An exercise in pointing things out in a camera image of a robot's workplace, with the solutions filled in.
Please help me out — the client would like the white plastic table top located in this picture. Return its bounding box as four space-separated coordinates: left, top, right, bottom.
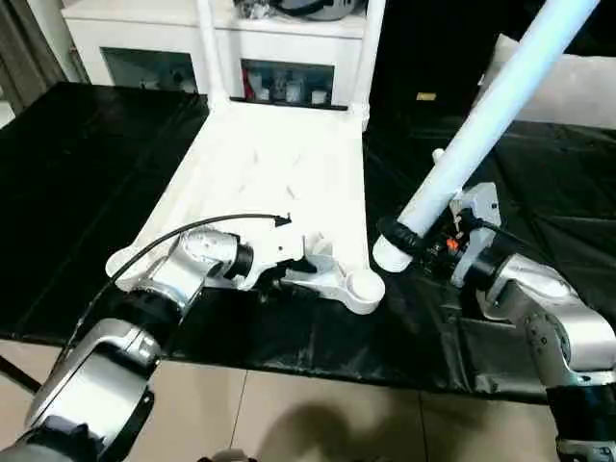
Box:
104 98 386 317

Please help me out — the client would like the black cabinet with gold label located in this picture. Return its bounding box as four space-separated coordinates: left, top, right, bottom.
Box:
372 0 500 132

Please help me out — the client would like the grey pillow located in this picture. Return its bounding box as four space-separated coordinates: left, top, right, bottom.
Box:
480 33 616 130

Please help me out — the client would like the black mat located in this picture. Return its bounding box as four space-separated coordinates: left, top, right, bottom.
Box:
0 80 616 400

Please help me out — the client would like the crumpled patterned bag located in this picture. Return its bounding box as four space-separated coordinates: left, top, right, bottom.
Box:
233 0 276 21

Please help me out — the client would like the black metal table leg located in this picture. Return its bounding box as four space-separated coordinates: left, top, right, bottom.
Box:
0 354 43 392

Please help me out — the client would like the white sideboard with glass doors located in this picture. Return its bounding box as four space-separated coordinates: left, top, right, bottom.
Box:
62 0 381 108

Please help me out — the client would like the grey curtain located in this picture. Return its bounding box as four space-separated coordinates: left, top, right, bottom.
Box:
0 0 74 116

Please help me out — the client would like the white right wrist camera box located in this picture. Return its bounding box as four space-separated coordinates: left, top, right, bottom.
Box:
449 181 502 289

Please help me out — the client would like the grey bag with black strap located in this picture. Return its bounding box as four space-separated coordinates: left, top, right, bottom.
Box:
278 0 370 21

